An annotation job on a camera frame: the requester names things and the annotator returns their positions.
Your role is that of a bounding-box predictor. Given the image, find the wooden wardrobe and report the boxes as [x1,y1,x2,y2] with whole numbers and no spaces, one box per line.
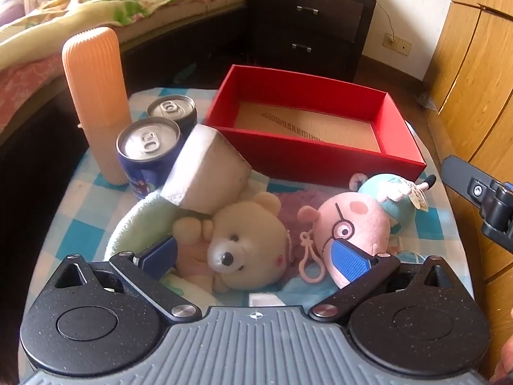
[425,0,513,385]

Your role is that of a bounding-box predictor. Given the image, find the light green fleece towel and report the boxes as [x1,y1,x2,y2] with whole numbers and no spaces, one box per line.
[103,190,225,305]

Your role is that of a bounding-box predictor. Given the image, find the purple towel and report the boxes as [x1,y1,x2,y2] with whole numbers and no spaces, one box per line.
[276,192,333,281]

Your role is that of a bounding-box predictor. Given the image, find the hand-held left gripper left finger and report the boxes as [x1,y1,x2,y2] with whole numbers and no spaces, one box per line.
[54,235,202,323]

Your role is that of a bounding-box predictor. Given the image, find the pink pig plush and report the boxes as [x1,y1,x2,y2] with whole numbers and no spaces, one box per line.
[297,172,437,289]

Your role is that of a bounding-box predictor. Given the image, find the person's right forearm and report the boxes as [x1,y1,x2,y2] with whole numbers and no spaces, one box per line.
[492,337,513,385]

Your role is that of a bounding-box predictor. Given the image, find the blue white checkered tablecloth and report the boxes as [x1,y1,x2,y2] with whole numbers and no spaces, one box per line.
[24,86,477,317]

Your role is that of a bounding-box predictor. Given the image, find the blue drink can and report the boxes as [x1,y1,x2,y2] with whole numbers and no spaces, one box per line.
[116,119,185,201]

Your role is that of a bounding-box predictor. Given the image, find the orange ribbed plastic cylinder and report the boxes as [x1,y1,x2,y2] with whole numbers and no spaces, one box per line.
[61,27,132,187]

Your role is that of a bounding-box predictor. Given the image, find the dark green drink can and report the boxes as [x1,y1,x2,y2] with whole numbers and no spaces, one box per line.
[146,95,198,137]

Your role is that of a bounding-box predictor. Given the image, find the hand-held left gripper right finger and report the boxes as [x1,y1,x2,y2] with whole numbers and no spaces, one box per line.
[308,240,459,323]

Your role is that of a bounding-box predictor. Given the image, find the thin black cable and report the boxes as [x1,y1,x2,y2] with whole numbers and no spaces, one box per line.
[374,5,397,44]

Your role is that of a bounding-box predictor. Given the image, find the floral blanket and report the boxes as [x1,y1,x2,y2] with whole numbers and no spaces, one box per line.
[0,0,253,71]

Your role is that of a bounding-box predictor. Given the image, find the clear plastic scrap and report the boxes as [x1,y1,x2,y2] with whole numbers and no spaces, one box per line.
[417,91,438,110]

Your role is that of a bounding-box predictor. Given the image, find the white foam block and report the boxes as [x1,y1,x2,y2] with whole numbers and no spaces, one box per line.
[160,124,253,214]

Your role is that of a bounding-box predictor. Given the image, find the dark wooden nightstand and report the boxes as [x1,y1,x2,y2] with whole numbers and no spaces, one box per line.
[248,0,377,83]

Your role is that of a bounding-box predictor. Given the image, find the dark wooden bed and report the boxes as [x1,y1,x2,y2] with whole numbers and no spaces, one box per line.
[0,0,257,161]

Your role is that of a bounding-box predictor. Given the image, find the red cardboard box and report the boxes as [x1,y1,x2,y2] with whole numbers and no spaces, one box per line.
[204,64,427,181]

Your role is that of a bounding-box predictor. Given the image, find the pink bedsheet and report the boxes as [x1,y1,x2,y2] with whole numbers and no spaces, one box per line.
[0,53,67,133]

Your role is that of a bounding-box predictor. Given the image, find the beige teddy bear plush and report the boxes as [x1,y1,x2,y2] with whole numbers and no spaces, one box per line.
[172,192,291,293]

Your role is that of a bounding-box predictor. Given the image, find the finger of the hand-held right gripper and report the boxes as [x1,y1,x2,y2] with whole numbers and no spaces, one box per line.
[441,154,513,249]

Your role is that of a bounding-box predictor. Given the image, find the wall socket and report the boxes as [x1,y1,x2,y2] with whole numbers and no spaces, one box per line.
[383,33,413,56]

